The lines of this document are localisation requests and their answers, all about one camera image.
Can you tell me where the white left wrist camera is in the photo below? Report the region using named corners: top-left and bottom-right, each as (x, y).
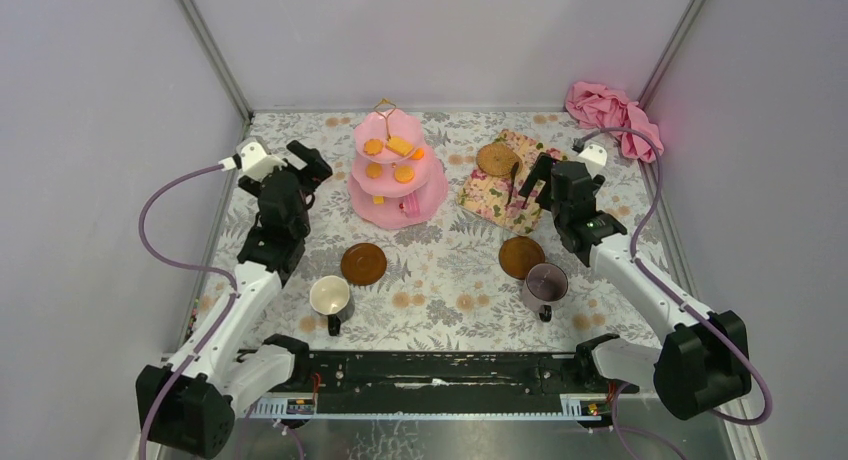
top-left (218, 137), bottom-right (287, 182)

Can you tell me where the small orange cookie toy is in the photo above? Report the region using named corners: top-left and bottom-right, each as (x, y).
top-left (393, 165), bottom-right (415, 184)

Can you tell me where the mauve mug black handle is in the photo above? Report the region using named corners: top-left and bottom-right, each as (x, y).
top-left (520, 263), bottom-right (569, 323)

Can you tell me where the crumpled pink cloth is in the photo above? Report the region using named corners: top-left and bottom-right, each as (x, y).
top-left (564, 81), bottom-right (664, 163)

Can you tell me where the orange flower cookie toy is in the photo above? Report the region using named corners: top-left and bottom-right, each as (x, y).
top-left (363, 138), bottom-right (384, 156)

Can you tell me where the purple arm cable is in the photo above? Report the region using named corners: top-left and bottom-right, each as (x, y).
top-left (135, 164), bottom-right (240, 460)
top-left (572, 126), bottom-right (775, 460)

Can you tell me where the brown saucer left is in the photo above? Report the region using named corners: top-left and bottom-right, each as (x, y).
top-left (340, 243), bottom-right (388, 286)

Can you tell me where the pink cake slice toy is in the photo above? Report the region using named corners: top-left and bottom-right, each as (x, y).
top-left (399, 196), bottom-right (421, 219)

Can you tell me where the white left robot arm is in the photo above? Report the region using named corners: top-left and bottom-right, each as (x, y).
top-left (135, 137), bottom-right (333, 459)

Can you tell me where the floral tablecloth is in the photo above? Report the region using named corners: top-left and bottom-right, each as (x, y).
top-left (242, 112), bottom-right (659, 351)

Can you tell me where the brown saucer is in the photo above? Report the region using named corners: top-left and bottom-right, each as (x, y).
top-left (340, 243), bottom-right (388, 286)
top-left (498, 236), bottom-right (546, 280)

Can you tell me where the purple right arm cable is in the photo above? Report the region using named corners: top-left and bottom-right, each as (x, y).
top-left (572, 126), bottom-right (775, 460)

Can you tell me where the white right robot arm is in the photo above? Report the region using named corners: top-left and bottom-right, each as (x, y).
top-left (519, 153), bottom-right (753, 420)

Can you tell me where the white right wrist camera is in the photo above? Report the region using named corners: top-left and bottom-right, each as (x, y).
top-left (572, 141), bottom-right (608, 175)

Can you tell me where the pink three-tier cake stand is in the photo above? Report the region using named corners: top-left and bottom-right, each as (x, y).
top-left (347, 98), bottom-right (449, 230)

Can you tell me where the cream mug black handle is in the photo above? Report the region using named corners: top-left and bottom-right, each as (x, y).
top-left (309, 275), bottom-right (355, 337)

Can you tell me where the round orange cookie toy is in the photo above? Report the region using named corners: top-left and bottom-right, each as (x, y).
top-left (365, 163), bottom-right (383, 179)

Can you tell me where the floral rectangular serving tray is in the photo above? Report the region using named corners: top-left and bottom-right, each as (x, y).
top-left (457, 129), bottom-right (567, 235)

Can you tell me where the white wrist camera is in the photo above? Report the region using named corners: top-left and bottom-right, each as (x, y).
top-left (572, 141), bottom-right (608, 175)
top-left (218, 137), bottom-right (287, 182)

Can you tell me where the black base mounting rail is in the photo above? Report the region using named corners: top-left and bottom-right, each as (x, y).
top-left (252, 350), bottom-right (613, 427)

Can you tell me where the brown saucer right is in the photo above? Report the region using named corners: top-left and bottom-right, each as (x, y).
top-left (498, 236), bottom-right (546, 280)

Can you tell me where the round woven brown coaster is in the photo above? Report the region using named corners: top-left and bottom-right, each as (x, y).
top-left (476, 142), bottom-right (522, 177)

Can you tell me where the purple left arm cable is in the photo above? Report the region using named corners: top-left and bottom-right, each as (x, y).
top-left (135, 164), bottom-right (240, 460)

